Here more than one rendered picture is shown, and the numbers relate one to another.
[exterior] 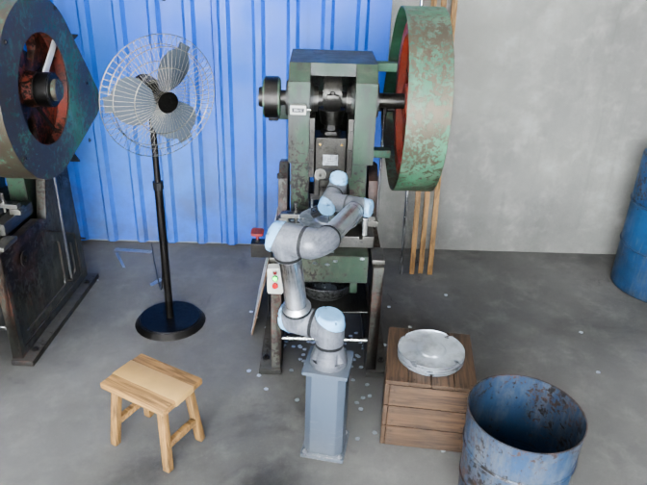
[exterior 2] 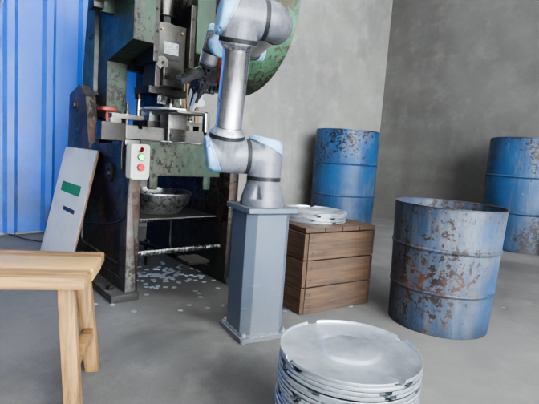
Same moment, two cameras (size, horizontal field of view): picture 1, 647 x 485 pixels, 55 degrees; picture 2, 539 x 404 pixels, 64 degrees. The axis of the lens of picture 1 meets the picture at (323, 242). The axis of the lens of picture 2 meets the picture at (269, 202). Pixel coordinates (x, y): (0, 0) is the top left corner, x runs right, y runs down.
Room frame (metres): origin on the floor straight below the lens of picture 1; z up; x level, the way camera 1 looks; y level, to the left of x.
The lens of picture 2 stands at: (0.91, 0.88, 0.63)
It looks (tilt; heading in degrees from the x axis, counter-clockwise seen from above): 7 degrees down; 321
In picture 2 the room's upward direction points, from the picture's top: 4 degrees clockwise
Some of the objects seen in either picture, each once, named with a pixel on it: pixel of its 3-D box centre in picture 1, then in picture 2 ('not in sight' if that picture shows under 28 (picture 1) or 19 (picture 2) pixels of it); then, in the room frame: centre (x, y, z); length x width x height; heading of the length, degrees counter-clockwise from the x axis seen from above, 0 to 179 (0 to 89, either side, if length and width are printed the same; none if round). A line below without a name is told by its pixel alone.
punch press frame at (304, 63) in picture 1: (327, 189); (147, 103); (3.00, -0.02, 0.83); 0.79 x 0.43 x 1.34; 1
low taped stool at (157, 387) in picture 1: (154, 411); (20, 329); (2.05, 0.69, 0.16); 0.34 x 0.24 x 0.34; 62
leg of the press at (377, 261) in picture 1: (375, 256); (191, 180); (3.00, -0.28, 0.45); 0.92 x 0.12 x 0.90; 1
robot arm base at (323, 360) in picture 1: (328, 351); (262, 190); (2.06, -0.04, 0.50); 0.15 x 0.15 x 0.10
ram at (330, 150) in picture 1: (329, 162); (166, 55); (2.81, -0.02, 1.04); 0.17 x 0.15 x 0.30; 1
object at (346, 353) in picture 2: not in sight; (349, 349); (1.45, 0.19, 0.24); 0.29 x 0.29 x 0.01
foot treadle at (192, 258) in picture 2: not in sight; (167, 252); (2.72, -0.02, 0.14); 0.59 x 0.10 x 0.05; 1
